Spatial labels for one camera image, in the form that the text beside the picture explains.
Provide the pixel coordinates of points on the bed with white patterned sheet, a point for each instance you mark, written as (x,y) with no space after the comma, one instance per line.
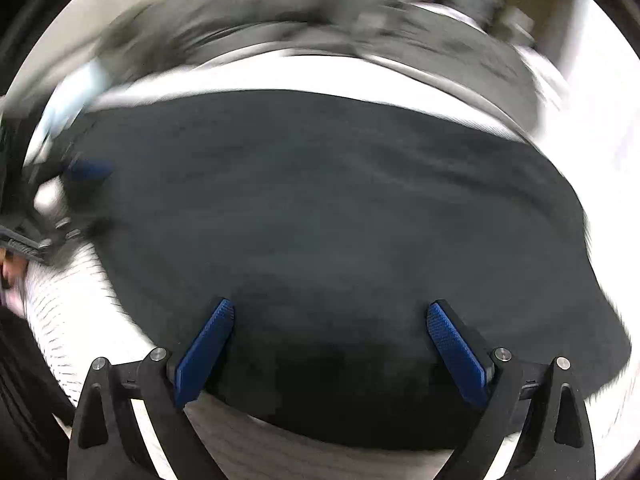
(280,455)

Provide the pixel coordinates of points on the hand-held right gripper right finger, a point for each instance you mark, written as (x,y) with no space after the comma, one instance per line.
(457,355)

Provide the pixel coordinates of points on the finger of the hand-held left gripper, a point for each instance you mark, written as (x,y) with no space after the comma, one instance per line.
(75,230)
(90,169)

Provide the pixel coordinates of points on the black pants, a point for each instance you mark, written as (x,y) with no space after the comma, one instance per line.
(325,235)

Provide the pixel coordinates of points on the grey duvet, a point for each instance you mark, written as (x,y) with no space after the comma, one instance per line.
(280,15)

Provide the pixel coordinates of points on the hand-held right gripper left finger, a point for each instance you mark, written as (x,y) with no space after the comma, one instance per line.
(205,350)

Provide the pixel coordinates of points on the person's left hand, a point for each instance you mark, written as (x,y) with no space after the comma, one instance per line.
(7,270)

